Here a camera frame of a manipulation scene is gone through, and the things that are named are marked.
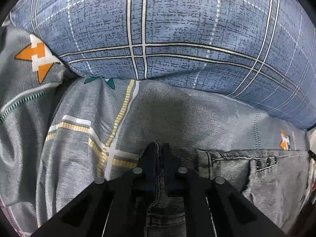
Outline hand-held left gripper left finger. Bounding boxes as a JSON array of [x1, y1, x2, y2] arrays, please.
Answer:
[[31, 142, 159, 237]]

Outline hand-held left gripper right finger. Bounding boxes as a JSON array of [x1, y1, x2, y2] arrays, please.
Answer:
[[162, 143, 288, 237]]

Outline blue plaid pillow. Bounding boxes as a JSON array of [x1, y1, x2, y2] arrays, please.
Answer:
[[9, 0, 316, 130]]

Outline grey printed bed sheet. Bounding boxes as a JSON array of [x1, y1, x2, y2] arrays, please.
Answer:
[[0, 26, 312, 237]]

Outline grey denim pants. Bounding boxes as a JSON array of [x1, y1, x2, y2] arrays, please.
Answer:
[[141, 140, 315, 237]]

